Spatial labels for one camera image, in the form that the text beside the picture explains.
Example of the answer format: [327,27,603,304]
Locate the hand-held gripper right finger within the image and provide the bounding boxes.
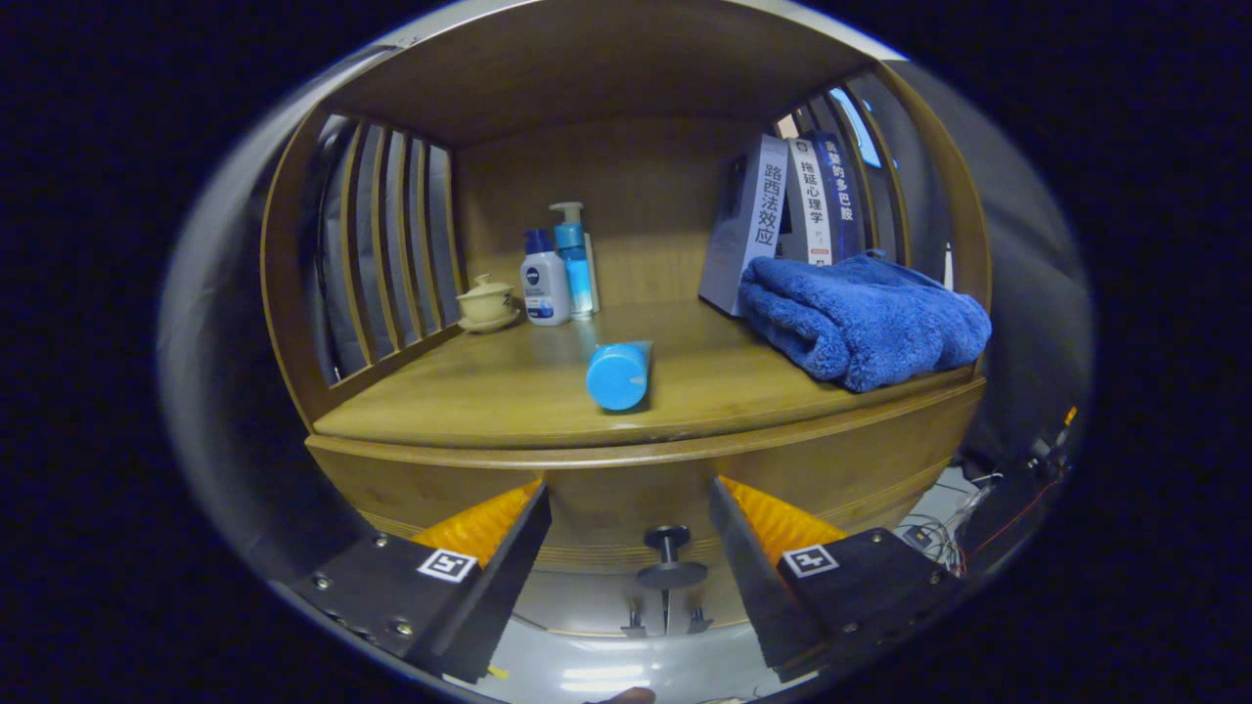
[706,475,964,685]

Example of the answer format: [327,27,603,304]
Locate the thin floor cables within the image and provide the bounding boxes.
[900,474,999,578]

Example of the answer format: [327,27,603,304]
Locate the wooden cabinet door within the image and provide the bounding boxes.
[509,572,667,637]
[666,577,759,637]

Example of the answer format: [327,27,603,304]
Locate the wooden cabinet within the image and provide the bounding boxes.
[259,0,994,641]

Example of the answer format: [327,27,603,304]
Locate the white lotion bottle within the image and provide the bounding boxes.
[519,229,571,328]

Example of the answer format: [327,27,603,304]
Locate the wooden drawer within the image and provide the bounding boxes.
[305,379,989,591]

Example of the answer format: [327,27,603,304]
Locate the black round table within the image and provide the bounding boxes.
[963,460,1062,578]

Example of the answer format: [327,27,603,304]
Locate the white spine book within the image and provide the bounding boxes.
[776,137,834,267]

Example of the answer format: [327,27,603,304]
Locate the grey spine book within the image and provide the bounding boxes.
[698,134,789,318]

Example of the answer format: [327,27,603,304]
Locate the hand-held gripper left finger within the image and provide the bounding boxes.
[284,479,554,685]

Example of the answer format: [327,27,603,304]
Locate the blue folded towel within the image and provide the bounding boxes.
[737,249,993,394]

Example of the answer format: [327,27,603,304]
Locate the wooden countertop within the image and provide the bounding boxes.
[313,298,984,451]

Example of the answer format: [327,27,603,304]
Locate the cream lidded teacup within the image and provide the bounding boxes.
[456,274,521,334]

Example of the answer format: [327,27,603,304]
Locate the blue pump bottle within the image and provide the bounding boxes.
[549,201,600,321]

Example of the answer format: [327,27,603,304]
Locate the dark blue spine book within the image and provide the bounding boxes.
[810,130,868,261]

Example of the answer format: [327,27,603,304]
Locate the blue capped tube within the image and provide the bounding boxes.
[585,339,654,413]

